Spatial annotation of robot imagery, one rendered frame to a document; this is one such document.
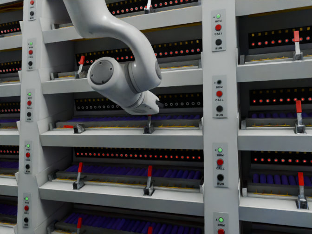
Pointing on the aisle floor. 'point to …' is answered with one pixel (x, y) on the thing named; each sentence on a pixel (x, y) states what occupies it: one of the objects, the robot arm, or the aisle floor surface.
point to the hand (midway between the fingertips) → (151, 110)
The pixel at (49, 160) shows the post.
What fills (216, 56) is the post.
